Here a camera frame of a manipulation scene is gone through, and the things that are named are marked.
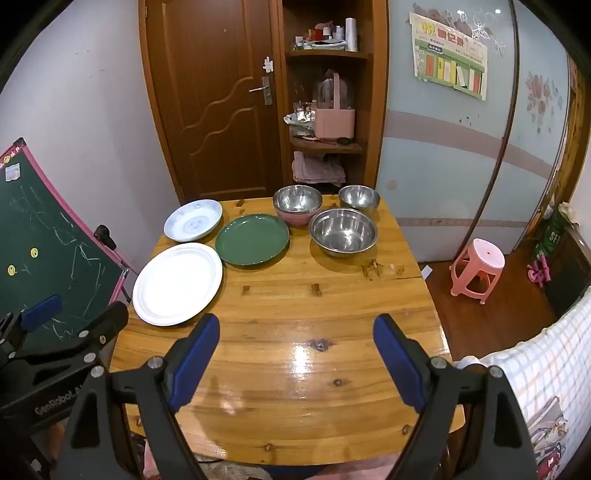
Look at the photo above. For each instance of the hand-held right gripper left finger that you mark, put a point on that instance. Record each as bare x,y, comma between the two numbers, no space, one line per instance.
198,364

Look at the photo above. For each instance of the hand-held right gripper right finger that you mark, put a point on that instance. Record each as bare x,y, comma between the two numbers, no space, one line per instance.
397,364

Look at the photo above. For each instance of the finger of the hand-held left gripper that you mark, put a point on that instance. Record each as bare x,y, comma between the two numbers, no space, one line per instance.
108,323
41,313

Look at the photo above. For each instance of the white plate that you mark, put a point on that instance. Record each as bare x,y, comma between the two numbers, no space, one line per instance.
178,284

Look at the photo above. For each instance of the white patterned shallow bowl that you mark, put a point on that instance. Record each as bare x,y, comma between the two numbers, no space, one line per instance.
191,221

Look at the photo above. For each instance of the green plate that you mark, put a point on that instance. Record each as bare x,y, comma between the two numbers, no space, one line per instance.
251,240

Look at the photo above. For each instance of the large steel bowl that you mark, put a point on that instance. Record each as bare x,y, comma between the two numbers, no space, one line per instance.
342,233

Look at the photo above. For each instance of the small steel bowl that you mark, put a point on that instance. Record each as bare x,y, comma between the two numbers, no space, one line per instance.
359,196

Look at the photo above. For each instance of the pink-sided steel bowl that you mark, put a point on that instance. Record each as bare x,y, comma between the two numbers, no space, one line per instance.
297,201

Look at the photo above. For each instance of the black easel knob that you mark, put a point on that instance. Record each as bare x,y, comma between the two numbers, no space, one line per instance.
105,235

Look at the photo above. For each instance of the pink plastic stool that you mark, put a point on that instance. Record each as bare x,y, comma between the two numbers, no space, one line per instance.
485,254

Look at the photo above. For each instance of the checked blanket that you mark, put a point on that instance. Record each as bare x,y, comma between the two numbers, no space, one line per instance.
554,360

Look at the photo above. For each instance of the pink toy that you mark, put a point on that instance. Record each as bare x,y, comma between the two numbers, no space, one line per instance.
538,274

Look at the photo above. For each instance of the frosted sliding door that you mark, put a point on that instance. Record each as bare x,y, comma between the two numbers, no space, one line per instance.
461,184

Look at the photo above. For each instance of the dark wooden cabinet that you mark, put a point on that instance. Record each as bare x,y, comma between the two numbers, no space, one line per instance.
568,277

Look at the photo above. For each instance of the green bag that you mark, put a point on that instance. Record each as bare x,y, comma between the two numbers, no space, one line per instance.
551,240

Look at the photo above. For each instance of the pink folded cloth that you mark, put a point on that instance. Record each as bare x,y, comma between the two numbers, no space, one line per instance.
318,168

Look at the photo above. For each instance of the pink basket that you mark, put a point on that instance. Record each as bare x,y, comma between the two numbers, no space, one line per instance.
334,122

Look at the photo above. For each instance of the brown wooden door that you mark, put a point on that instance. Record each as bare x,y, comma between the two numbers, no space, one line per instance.
207,92

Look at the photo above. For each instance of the silver foil bag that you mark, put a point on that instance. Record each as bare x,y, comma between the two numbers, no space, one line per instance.
300,117

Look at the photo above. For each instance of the white door hook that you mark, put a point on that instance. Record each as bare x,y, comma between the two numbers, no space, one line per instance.
267,64

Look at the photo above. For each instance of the wooden corner shelf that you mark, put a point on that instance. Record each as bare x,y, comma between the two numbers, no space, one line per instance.
328,54

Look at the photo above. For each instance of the white plastic roll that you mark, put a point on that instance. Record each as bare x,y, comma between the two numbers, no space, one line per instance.
351,34

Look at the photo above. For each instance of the cluster of small bottles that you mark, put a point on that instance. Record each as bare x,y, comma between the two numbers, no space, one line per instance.
318,37

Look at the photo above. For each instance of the green chalkboard with pink frame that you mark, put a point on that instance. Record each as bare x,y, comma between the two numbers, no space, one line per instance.
55,230

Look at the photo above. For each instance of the wall poster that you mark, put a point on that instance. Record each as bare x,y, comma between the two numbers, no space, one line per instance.
452,60

